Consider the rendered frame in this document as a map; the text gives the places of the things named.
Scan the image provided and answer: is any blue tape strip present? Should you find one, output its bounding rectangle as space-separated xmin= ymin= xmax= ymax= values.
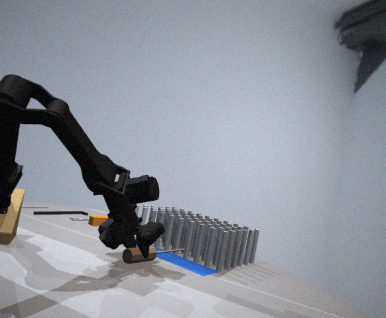
xmin=156 ymin=252 xmax=219 ymax=276

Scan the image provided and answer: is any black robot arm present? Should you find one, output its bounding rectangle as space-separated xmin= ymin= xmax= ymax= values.
xmin=0 ymin=74 xmax=159 ymax=250

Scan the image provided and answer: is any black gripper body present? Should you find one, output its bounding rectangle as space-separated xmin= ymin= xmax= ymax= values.
xmin=98 ymin=203 xmax=165 ymax=246

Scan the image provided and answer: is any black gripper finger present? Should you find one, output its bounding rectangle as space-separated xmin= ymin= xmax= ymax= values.
xmin=122 ymin=235 xmax=136 ymax=248
xmin=132 ymin=239 xmax=150 ymax=259

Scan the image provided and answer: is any orange flat bar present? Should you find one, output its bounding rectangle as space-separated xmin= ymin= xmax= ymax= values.
xmin=88 ymin=216 xmax=108 ymax=226

